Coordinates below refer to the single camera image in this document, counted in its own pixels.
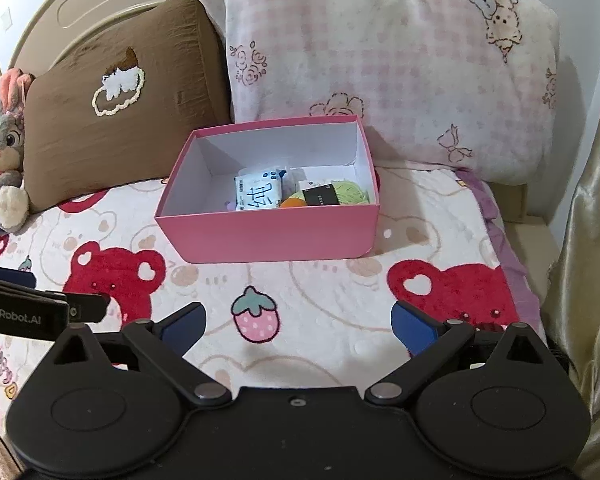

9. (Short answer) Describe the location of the green yarn ball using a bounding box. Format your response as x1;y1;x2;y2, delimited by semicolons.
286;181;370;206

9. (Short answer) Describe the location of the blue white tissue pack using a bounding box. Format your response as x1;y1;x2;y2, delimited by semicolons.
234;168;287;211

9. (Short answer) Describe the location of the orange makeup sponge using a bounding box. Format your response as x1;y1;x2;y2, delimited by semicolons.
280;196;306;208

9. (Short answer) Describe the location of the grey bunny plush toy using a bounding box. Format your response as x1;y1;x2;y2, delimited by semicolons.
0;68;33;233

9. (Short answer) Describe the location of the gold satin curtain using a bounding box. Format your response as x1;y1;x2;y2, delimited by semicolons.
542;104;600;480

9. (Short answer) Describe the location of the pink cardboard box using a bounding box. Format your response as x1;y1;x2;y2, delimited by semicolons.
156;115;379;263

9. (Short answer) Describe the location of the brown embroidered pillow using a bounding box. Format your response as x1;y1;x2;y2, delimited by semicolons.
23;0;230;211

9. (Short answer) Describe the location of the pink checkered pillow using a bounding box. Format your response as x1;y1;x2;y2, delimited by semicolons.
199;0;559;185

